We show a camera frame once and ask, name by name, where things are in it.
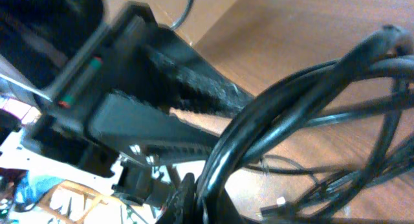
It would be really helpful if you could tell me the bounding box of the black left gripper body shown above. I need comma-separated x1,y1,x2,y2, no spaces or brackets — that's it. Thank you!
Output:
22,4,180,177

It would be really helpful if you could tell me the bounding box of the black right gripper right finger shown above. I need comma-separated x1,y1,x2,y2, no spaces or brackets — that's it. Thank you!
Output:
217,190,246,224

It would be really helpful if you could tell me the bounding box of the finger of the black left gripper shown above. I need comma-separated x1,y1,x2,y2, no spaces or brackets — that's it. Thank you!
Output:
142,35,253,118
88,93,218,166

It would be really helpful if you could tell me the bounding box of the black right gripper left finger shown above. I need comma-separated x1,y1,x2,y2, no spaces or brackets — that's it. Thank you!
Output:
156,173,195,224

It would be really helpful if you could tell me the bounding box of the thin black USB cable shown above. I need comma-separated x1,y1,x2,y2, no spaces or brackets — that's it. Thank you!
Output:
242,78,414,220

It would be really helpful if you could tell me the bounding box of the thick black cable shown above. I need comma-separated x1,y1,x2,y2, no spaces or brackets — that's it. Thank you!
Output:
193,25,414,224

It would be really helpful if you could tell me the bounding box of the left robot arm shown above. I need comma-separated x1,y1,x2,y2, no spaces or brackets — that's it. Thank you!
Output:
1,0,253,177

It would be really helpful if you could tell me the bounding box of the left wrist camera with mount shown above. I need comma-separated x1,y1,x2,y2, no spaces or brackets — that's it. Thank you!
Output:
112,161,175,208

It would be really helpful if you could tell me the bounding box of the left camera black cable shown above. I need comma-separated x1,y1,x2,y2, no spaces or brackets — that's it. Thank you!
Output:
168,0,197,31

